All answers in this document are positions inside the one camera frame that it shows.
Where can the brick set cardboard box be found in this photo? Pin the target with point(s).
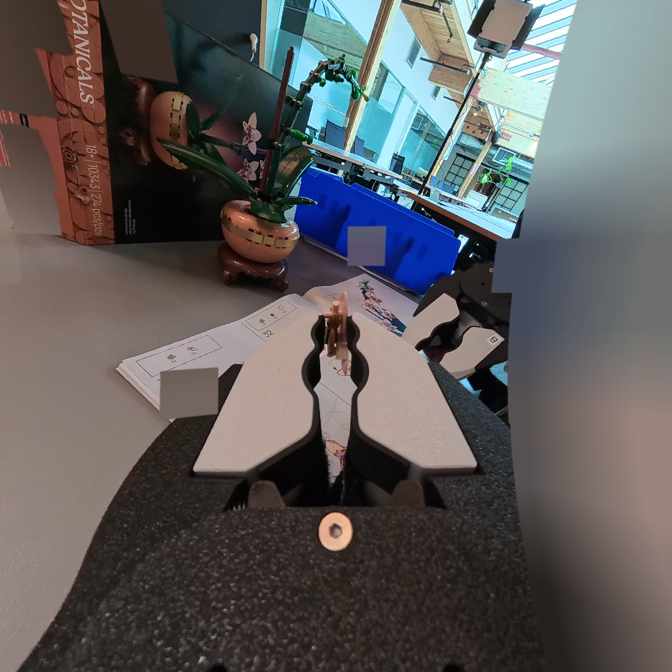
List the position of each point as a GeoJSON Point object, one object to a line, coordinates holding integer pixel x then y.
{"type": "Point", "coordinates": [84, 131]}

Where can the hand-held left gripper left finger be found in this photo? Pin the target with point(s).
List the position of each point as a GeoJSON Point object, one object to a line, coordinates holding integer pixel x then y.
{"type": "Point", "coordinates": [262, 409]}

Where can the brick set instruction booklet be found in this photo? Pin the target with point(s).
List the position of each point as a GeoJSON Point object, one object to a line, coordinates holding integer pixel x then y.
{"type": "Point", "coordinates": [236, 336]}

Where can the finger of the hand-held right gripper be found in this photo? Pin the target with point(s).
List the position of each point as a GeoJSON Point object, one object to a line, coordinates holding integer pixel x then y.
{"type": "Point", "coordinates": [435, 317]}
{"type": "Point", "coordinates": [480, 351]}

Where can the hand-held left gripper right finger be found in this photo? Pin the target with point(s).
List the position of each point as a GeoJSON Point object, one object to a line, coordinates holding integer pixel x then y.
{"type": "Point", "coordinates": [409, 414]}

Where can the blue plastic bin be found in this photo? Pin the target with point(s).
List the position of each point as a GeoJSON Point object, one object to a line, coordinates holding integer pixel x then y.
{"type": "Point", "coordinates": [336, 210]}

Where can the green potted plant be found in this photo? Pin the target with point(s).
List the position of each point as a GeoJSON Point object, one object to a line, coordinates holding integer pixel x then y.
{"type": "Point", "coordinates": [496, 173]}

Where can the wooden table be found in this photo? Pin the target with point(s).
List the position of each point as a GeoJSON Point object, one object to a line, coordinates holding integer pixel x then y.
{"type": "Point", "coordinates": [462, 215]}

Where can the brick orchid plant in pot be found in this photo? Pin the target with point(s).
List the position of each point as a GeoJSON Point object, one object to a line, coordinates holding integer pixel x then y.
{"type": "Point", "coordinates": [257, 231]}

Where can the studio light panel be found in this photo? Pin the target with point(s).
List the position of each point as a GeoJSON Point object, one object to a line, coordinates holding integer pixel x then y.
{"type": "Point", "coordinates": [506, 21]}

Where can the grey desk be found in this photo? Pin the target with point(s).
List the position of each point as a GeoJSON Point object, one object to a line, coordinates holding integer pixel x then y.
{"type": "Point", "coordinates": [78, 315]}

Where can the pink brick orchid flower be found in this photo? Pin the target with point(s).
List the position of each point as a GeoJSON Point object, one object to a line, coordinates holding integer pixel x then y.
{"type": "Point", "coordinates": [336, 320]}

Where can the black light stand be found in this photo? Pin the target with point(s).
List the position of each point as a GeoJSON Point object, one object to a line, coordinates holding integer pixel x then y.
{"type": "Point", "coordinates": [462, 105]}

